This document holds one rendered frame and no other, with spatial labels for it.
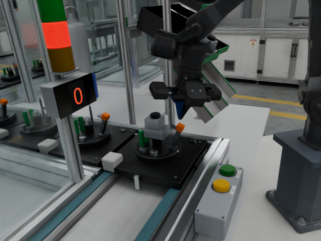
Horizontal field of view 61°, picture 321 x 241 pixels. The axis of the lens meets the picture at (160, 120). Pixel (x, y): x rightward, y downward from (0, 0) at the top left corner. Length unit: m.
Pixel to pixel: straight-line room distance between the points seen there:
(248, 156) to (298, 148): 0.36
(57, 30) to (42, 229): 0.42
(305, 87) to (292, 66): 4.03
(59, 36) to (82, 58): 1.03
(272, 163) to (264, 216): 0.27
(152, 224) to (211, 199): 0.15
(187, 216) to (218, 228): 0.07
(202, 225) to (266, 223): 0.20
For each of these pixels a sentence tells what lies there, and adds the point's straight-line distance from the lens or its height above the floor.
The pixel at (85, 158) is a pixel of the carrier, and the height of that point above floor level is 0.97.
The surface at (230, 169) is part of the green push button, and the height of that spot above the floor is 0.97.
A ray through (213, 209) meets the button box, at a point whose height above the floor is 0.96.
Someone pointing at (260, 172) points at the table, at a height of 0.86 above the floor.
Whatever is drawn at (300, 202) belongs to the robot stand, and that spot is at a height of 0.93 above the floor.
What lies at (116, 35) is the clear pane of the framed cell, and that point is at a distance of 1.83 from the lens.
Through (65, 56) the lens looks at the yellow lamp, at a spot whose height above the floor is 1.29.
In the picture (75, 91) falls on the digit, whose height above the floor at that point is 1.21.
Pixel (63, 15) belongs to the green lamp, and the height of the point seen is 1.37.
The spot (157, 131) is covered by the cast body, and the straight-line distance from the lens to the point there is 0.76.
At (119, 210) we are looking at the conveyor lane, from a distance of 0.72.
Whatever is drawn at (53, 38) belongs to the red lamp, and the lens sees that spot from 0.61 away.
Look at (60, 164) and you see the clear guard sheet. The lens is 0.72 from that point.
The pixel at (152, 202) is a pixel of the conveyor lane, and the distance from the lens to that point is 0.72.
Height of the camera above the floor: 1.39
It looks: 24 degrees down
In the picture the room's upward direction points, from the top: 4 degrees counter-clockwise
